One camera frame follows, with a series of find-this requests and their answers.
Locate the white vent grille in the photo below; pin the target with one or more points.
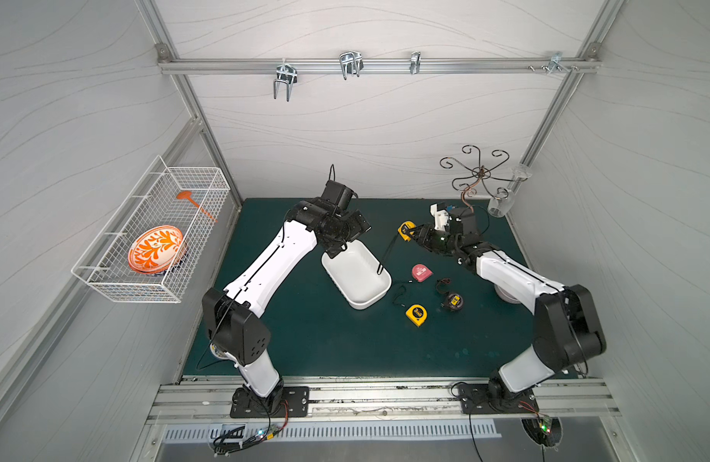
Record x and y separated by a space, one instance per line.
437 430

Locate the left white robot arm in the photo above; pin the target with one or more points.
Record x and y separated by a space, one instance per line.
233 315

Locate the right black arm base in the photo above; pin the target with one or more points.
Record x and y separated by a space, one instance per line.
492 398

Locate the lilac bowl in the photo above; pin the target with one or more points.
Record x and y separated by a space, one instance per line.
509 290

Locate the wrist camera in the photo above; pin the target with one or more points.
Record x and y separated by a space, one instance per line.
452 219
337 195

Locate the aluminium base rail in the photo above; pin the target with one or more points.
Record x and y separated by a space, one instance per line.
220 399

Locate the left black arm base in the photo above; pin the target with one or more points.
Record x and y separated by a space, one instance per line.
268 401

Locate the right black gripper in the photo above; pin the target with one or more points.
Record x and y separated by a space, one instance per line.
432 239

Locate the metal bracket hook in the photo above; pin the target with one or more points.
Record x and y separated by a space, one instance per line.
555 64

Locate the brown metal jewelry stand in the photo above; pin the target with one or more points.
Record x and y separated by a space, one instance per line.
476 176

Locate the white wire basket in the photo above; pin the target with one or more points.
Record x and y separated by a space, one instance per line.
152 202

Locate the pink tape measure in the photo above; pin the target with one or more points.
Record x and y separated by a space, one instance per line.
421 273

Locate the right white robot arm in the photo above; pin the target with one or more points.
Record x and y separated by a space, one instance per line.
566 328

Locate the white storage box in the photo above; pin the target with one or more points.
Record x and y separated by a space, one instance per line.
355 272

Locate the orange patterned plate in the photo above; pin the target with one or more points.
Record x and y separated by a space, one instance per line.
157 250

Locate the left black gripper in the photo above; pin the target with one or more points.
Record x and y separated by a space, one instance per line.
343 236

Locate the orange funnel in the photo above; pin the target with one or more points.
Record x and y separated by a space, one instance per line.
187 196

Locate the blue yellow patterned plate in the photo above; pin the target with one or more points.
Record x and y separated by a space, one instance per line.
219 353

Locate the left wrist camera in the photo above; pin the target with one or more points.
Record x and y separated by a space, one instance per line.
337 195

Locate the clear glass cup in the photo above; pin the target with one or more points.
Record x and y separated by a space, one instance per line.
502 199

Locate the double prong metal hook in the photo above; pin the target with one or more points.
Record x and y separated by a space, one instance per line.
285 78

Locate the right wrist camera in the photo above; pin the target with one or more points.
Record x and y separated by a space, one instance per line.
452 219

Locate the curved metal hook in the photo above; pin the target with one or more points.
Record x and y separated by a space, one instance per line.
351 63

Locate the small metal hook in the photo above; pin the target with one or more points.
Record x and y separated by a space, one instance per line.
415 62

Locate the black yellow tape measure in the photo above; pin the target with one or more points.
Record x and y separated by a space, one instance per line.
452 302

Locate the aluminium cross rail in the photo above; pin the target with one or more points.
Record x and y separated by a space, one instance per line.
372 66

